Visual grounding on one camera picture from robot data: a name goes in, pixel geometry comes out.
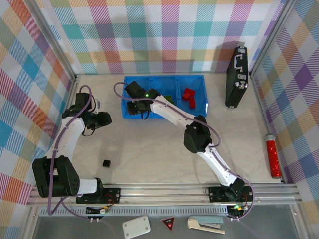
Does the small connector board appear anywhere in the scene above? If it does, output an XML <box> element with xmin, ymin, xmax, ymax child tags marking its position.
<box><xmin>227</xmin><ymin>204</ymin><xmax>244</xmax><ymax>217</ymax></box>
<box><xmin>86</xmin><ymin>206</ymin><xmax>110</xmax><ymax>215</ymax></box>

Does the black briefcase with metal latches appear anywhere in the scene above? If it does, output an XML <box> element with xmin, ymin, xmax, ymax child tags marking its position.
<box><xmin>225</xmin><ymin>46</ymin><xmax>249</xmax><ymax>109</ymax></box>

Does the grey metal shelf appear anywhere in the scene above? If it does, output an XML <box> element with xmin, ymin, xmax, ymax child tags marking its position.
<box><xmin>24</xmin><ymin>204</ymin><xmax>307</xmax><ymax>239</ymax></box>

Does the beige blue stapler tool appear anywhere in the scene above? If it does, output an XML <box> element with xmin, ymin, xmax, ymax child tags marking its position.
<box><xmin>187</xmin><ymin>215</ymin><xmax>225</xmax><ymax>235</ymax></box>

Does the white rectangular plate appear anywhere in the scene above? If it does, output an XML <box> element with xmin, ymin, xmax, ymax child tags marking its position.
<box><xmin>122</xmin><ymin>216</ymin><xmax>152</xmax><ymax>239</ymax></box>

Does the aluminium frame post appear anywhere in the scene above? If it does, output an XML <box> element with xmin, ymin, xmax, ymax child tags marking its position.
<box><xmin>28</xmin><ymin>0</ymin><xmax>78</xmax><ymax>82</ymax></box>
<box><xmin>249</xmin><ymin>0</ymin><xmax>296</xmax><ymax>78</ymax></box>

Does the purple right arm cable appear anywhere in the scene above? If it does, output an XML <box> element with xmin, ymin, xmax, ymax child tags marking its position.
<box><xmin>114</xmin><ymin>82</ymin><xmax>255</xmax><ymax>222</ymax></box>

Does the slotted metal vent strip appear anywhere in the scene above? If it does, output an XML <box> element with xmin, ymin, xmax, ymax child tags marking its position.
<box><xmin>39</xmin><ymin>208</ymin><xmax>230</xmax><ymax>216</ymax></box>

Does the blue three-compartment plastic bin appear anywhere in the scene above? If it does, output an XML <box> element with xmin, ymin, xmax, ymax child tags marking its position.
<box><xmin>121</xmin><ymin>74</ymin><xmax>209</xmax><ymax>120</ymax></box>

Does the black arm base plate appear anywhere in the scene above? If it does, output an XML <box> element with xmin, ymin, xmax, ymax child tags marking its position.
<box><xmin>208</xmin><ymin>186</ymin><xmax>254</xmax><ymax>203</ymax></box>
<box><xmin>76</xmin><ymin>187</ymin><xmax>122</xmax><ymax>205</ymax></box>

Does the red triangle sign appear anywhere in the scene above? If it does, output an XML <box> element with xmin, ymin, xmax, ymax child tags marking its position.
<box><xmin>160</xmin><ymin>217</ymin><xmax>176</xmax><ymax>232</ymax></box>

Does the red glitter tube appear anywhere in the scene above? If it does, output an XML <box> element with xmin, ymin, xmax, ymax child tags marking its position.
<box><xmin>264</xmin><ymin>133</ymin><xmax>281</xmax><ymax>179</ymax></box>

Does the aluminium mounting rail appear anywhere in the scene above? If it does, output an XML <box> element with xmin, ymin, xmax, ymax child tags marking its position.
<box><xmin>27</xmin><ymin>184</ymin><xmax>302</xmax><ymax>207</ymax></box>

